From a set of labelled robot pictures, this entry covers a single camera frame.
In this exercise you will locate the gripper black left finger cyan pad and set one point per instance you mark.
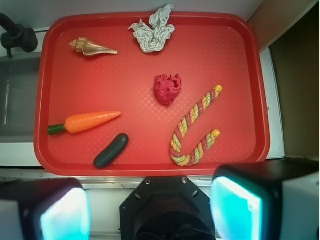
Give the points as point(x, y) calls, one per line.
point(49, 209)

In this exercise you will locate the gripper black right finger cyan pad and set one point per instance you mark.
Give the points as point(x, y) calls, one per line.
point(270, 200)

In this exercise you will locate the orange toy carrot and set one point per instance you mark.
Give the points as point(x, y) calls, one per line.
point(83, 122)

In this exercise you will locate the dark green toy cucumber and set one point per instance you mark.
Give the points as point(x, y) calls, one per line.
point(112, 151)

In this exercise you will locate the red plastic tray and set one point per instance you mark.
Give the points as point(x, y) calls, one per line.
point(206, 50)

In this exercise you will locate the crumpled red paper ball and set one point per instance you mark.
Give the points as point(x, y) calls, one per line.
point(167, 88)

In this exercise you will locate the grey sink basin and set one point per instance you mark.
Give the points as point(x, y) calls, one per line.
point(18, 95)

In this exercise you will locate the golden conch shell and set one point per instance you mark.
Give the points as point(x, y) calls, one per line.
point(89, 48)

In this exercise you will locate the crumpled white paper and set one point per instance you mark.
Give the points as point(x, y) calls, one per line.
point(152, 37)

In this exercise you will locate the twisted multicolour rope toy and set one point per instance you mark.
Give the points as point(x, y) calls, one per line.
point(180, 132)

